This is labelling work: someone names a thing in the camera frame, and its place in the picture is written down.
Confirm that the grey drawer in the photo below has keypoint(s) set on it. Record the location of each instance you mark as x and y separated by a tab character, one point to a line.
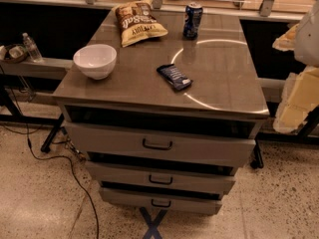
141	199
126	176
162	145

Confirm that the top grey drawer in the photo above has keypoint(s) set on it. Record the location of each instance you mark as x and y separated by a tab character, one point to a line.
162	145

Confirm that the bottom grey drawer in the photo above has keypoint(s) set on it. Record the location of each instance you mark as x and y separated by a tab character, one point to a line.
141	199

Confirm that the middle grey drawer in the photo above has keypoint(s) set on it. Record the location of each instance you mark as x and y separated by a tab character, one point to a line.
126	176

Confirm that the white ceramic bowl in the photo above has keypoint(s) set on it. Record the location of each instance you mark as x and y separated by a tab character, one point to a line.
96	61

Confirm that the clear plastic water bottle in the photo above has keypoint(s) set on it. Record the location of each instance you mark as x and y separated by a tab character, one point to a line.
32	48

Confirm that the blue pepsi soda can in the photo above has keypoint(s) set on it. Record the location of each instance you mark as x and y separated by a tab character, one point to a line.
193	14

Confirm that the yellow chip bag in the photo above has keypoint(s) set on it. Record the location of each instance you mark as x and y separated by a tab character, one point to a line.
136	22

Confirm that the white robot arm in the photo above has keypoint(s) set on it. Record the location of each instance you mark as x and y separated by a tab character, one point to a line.
306	48

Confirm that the yellow foam padding upper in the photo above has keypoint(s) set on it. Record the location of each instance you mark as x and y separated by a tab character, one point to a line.
286	42

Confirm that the small dark bowl with items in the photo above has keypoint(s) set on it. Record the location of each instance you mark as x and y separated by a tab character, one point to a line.
13	54

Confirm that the grey drawer cabinet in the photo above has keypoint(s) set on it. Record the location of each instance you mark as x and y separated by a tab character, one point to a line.
224	100

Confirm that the blue rxbar blueberry wrapper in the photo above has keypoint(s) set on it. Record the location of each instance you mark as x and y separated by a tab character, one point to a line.
173	75

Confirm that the grey metal side shelf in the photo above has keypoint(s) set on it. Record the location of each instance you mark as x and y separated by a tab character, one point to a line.
54	69

